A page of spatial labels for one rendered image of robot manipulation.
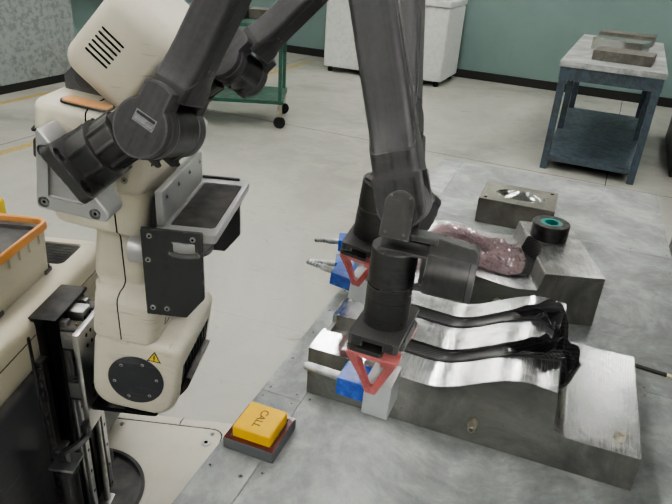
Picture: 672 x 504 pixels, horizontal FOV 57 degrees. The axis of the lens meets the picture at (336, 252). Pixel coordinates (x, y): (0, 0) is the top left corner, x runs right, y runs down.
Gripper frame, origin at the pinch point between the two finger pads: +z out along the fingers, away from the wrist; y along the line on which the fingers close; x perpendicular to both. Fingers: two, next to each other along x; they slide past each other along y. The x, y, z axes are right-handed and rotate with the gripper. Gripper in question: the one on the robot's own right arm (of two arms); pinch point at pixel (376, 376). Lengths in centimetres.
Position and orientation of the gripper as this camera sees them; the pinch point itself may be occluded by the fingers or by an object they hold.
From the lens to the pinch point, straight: 84.7
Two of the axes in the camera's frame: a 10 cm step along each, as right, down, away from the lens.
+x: -9.3, -2.4, 2.9
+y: 3.7, -3.9, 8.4
